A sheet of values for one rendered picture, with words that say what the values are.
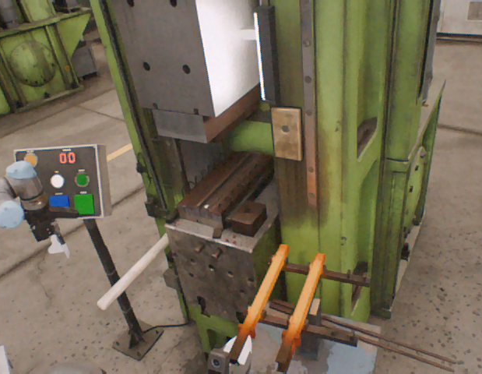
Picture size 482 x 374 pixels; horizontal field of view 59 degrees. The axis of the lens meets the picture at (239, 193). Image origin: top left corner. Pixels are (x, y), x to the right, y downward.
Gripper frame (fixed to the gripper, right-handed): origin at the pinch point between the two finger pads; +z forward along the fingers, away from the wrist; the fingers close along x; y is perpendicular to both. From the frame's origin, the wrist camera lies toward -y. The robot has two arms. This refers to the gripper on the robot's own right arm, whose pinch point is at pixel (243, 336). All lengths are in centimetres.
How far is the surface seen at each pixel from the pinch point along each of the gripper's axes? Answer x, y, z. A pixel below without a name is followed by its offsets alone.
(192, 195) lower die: -41, -4, 51
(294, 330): 12.4, -0.8, 5.2
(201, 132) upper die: -27, -36, 42
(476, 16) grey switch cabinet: 79, 63, 563
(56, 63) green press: -413, 51, 351
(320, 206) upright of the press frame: 8, -5, 52
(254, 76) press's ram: -17, -45, 66
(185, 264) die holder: -43, 21, 38
